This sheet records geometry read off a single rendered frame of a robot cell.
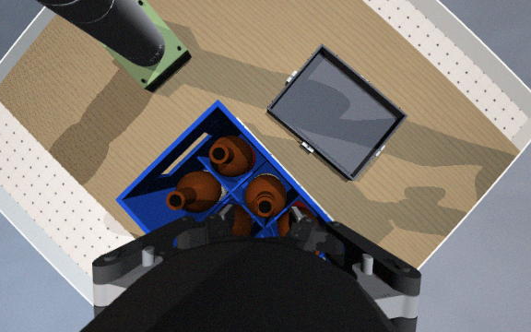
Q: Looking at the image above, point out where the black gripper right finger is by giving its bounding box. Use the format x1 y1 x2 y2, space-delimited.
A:
277 207 421 332

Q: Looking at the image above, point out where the blue crate with dividers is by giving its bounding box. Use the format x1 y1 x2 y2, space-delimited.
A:
116 100 331 238

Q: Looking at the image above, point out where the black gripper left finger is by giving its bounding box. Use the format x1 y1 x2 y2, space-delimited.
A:
92 204 238 318

